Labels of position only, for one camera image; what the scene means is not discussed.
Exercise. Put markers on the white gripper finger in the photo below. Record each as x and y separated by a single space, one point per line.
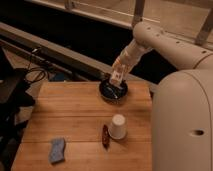
120 75
113 78

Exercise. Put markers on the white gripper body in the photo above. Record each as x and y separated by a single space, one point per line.
125 59

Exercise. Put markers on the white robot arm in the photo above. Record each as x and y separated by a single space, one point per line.
182 108

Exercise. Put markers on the black ceramic bowl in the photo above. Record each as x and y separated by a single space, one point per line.
111 92

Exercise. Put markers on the white paper cup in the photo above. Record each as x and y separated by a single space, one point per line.
117 127

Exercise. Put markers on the blue sponge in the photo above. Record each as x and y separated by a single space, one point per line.
56 154

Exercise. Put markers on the black chair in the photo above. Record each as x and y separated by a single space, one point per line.
13 96

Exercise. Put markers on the metal railing frame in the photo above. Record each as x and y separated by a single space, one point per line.
190 20

